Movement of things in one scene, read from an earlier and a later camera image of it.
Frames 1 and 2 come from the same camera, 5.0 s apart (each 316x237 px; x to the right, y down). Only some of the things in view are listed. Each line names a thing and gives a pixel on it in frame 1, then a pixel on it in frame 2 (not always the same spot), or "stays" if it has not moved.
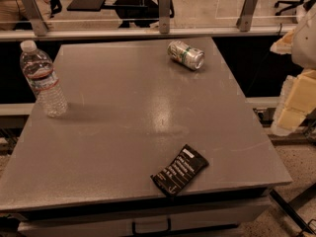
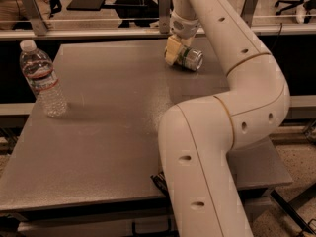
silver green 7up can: (191, 57) stays
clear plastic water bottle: (39, 70) stays
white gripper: (305, 44) → (185, 29)
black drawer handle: (141, 234) stays
